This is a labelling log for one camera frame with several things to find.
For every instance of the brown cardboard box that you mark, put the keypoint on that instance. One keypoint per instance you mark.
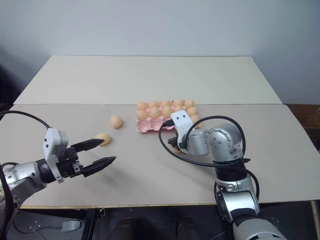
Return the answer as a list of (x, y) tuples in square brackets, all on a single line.
[(305, 120)]

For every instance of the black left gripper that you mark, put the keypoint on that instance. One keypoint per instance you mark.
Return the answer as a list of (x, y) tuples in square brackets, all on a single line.
[(70, 166)]

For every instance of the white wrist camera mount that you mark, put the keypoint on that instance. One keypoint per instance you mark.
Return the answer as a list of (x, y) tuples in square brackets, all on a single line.
[(181, 121), (53, 142)]

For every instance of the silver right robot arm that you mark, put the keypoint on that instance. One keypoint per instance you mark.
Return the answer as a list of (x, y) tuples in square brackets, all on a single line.
[(221, 143)]

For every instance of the pink egg carton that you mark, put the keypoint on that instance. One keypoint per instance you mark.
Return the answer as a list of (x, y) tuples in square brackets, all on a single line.
[(147, 126)]

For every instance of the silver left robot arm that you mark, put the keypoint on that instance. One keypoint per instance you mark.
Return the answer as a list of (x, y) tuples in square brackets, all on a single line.
[(23, 172)]

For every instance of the grey foot pedal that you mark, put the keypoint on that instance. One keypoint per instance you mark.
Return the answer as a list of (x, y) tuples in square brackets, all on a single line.
[(71, 226)]

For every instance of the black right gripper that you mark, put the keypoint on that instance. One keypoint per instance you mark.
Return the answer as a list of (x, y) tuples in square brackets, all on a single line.
[(173, 142)]

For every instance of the wooden table leg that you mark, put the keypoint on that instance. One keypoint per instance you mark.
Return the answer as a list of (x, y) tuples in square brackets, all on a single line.
[(315, 220)]

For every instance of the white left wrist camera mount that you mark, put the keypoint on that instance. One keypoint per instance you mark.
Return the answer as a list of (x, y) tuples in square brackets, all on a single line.
[(53, 142)]

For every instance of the tan egg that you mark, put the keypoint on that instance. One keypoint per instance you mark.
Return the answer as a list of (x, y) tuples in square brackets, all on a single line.
[(167, 111), (178, 108), (142, 105), (189, 103), (154, 112), (116, 121), (178, 102), (192, 111), (142, 115), (195, 119), (154, 104), (106, 137), (176, 150)]

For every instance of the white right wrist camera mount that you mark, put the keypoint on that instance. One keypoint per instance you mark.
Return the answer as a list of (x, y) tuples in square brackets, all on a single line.
[(181, 121)]

